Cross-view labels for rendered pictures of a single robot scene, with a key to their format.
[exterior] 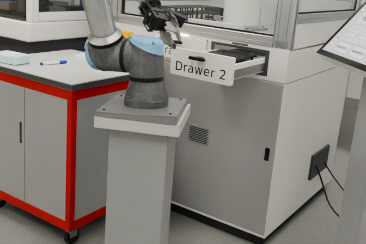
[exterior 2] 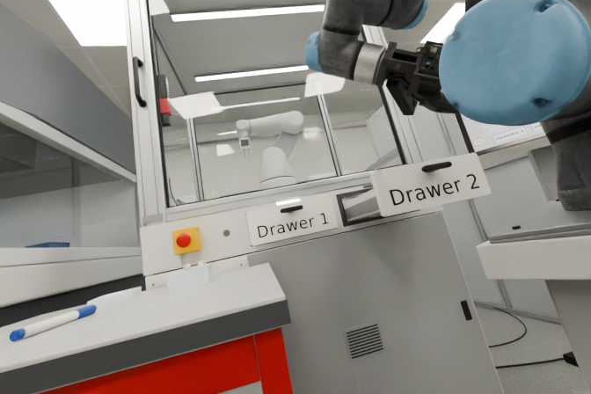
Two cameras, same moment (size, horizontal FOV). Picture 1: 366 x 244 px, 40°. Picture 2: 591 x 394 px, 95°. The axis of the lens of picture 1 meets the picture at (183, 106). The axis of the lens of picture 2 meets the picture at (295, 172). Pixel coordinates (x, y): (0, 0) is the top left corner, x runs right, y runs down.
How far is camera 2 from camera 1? 1.86 m
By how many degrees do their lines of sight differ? 52
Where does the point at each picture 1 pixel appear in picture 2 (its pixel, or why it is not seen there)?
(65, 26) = (18, 277)
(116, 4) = (155, 196)
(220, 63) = (463, 166)
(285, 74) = not seen: hidden behind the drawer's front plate
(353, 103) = not seen: hidden behind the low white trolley
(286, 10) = (409, 134)
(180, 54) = (391, 177)
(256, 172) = (466, 346)
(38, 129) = not seen: outside the picture
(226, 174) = (430, 380)
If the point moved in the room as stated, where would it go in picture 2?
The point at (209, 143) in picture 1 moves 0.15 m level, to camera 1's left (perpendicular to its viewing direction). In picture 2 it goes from (386, 344) to (358, 367)
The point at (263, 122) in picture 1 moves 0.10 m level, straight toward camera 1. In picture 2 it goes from (442, 268) to (472, 267)
